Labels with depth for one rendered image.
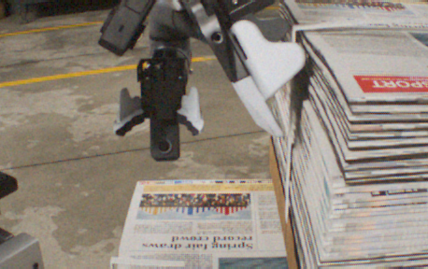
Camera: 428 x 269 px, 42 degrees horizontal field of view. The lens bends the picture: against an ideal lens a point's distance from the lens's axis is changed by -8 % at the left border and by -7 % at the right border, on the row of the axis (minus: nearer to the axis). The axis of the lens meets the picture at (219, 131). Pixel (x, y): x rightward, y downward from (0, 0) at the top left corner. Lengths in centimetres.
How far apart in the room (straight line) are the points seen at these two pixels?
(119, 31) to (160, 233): 25
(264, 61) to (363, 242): 16
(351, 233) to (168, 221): 31
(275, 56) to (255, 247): 23
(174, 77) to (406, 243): 55
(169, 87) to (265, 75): 44
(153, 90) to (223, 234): 32
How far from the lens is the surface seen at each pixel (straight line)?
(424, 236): 40
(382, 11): 62
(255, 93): 44
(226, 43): 44
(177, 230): 64
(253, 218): 66
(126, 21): 48
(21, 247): 74
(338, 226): 38
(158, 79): 87
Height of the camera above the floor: 117
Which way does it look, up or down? 23 degrees down
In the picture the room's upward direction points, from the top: straight up
